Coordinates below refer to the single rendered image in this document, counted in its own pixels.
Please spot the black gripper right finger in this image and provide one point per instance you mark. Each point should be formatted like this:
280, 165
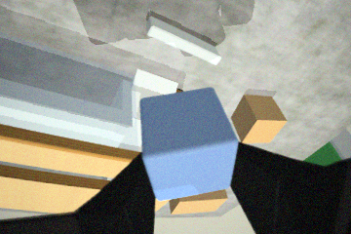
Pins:
282, 195

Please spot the blue block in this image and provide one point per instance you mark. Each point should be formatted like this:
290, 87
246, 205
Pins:
188, 146

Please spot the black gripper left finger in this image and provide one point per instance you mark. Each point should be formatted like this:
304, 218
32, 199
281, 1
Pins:
126, 205

